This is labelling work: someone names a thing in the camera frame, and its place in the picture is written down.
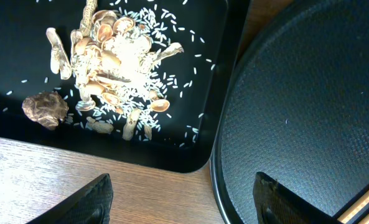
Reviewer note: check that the round black serving tray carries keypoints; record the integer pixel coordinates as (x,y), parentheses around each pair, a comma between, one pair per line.
(298,111)

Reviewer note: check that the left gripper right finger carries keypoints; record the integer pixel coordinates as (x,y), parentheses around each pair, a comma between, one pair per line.
(276,204)

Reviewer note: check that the black rectangular tray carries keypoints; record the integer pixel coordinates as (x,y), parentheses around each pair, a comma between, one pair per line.
(195,81)

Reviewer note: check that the peanut shells and rice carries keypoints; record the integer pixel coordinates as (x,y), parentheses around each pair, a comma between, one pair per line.
(111,60)

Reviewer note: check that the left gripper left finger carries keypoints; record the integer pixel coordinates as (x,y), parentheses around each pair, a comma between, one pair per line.
(89,205)

